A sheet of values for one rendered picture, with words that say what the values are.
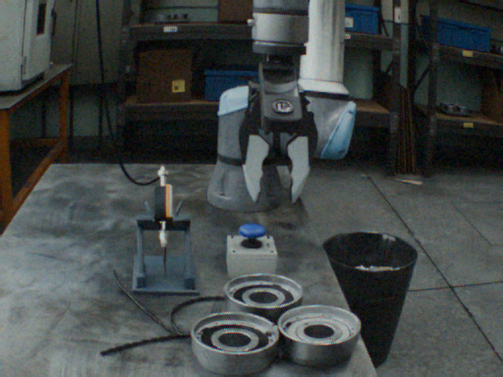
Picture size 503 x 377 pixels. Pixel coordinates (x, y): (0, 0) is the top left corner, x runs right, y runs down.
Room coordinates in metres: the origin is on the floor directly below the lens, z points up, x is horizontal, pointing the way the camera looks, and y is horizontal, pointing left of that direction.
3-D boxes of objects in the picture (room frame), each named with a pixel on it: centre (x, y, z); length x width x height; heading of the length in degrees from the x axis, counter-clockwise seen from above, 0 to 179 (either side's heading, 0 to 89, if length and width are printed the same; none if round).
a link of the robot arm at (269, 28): (0.84, -0.03, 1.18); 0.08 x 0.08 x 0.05
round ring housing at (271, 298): (0.78, -0.02, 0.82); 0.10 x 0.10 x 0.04
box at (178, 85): (4.32, 0.62, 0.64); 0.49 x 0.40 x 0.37; 100
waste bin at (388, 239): (1.91, -0.40, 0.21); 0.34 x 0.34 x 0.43
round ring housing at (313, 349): (0.69, -0.09, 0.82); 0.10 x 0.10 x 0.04
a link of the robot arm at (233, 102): (1.27, 0.00, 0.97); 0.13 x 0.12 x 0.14; 77
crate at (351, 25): (4.45, -0.56, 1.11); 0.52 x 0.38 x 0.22; 95
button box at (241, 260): (0.93, 0.00, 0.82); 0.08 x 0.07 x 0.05; 5
